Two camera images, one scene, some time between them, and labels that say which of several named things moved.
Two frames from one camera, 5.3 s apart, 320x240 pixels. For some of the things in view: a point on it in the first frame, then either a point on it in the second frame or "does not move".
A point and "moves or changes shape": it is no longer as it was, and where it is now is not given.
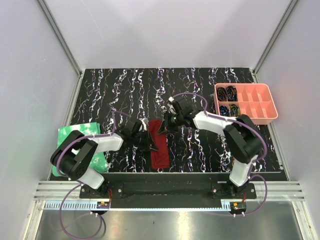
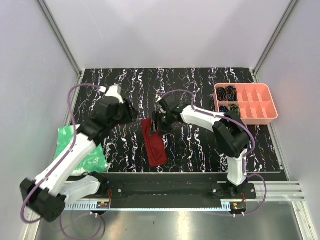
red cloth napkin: (159, 159) moves or changes shape
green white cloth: (99, 162) does not move
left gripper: (149, 143) -> (131, 113)
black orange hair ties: (221, 94) does not move
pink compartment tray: (255, 100) does not move
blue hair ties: (224, 111) does not move
